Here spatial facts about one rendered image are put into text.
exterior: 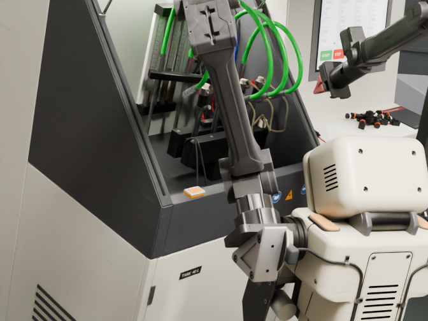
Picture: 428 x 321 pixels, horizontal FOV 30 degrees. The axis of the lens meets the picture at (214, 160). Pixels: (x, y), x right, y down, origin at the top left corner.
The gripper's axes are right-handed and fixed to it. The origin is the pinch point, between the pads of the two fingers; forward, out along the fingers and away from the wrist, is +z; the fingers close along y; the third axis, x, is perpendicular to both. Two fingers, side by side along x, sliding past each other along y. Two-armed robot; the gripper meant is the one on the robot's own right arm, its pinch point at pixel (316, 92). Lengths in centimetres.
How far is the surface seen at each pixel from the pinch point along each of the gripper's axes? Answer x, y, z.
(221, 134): 9.0, 0.9, 36.2
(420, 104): -155, 36, 101
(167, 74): 21, 22, 40
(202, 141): 18.2, -2.1, 33.3
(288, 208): -8.3, -24.4, 34.1
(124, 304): 47, -45, 43
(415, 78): -168, 54, 110
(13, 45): 64, 36, 53
